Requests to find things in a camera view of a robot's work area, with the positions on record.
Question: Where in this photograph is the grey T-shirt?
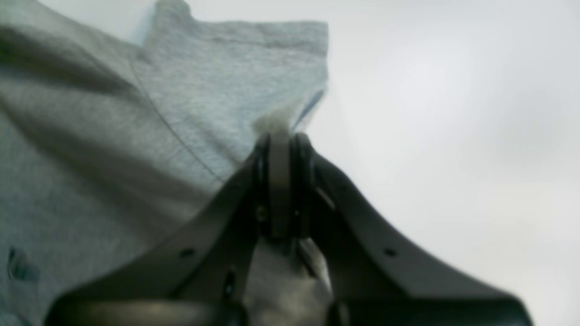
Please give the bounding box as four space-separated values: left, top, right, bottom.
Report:
1 0 329 326

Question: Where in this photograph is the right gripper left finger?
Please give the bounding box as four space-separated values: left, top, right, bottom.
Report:
45 133 290 326

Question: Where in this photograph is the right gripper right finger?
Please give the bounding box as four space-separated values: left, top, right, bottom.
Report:
292 134 532 326

